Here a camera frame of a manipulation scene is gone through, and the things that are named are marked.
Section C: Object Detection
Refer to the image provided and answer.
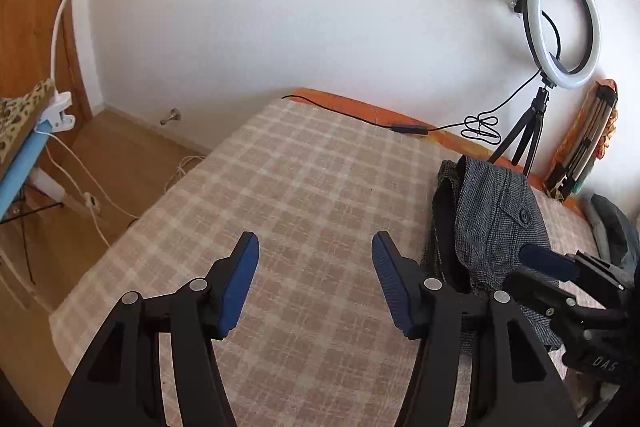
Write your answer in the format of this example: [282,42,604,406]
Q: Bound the light blue board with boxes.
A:
[0,119,52,226]

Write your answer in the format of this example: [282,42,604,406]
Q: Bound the black tripod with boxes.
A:
[487,84,552,178]

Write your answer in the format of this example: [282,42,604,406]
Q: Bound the thin white cable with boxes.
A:
[166,155,207,192]

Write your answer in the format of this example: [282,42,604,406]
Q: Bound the leopard print cloth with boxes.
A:
[0,78,56,168]

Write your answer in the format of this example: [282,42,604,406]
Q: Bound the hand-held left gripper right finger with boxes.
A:
[371,231,584,427]

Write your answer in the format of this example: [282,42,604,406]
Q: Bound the white lamp cable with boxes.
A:
[46,133,138,249]

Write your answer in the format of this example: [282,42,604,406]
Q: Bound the wooden door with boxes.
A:
[0,0,94,124]

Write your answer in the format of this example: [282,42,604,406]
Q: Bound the grey tweed pants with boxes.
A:
[421,156,568,354]

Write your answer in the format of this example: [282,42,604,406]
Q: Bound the black cable with controller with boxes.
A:
[281,9,562,146]

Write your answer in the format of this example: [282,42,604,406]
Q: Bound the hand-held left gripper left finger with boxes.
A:
[52,232,260,427]

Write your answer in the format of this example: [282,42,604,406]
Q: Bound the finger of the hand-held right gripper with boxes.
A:
[502,271,588,325]
[518,243,626,294]

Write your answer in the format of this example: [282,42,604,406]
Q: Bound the black stand legs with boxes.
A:
[0,201,66,285]

